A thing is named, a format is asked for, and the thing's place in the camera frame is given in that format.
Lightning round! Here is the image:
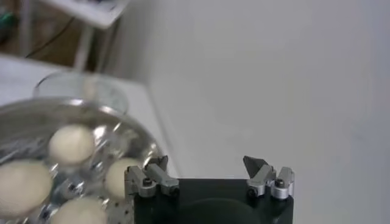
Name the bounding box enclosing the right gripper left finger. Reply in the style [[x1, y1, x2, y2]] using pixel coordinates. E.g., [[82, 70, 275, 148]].
[[124, 155, 180, 198]]

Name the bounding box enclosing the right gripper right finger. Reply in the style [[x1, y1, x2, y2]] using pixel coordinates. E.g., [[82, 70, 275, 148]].
[[243, 155, 296, 200]]

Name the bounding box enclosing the white steamed baozi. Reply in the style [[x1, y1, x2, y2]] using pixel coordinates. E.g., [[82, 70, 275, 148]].
[[104, 157, 144, 200], [48, 124, 96, 167], [0, 160, 53, 217], [50, 197, 108, 224]]

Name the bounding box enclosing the perforated steel steamer basket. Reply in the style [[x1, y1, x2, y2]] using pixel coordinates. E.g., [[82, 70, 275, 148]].
[[0, 96, 167, 224]]

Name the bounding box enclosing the glass pot lid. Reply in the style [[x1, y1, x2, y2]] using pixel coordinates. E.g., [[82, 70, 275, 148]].
[[32, 71, 129, 115]]

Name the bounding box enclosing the white side table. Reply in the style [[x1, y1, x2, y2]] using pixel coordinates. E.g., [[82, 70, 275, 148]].
[[39, 0, 130, 72]]

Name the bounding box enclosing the black hanging cable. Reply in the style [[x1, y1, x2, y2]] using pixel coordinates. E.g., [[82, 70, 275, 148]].
[[26, 16, 76, 58]]

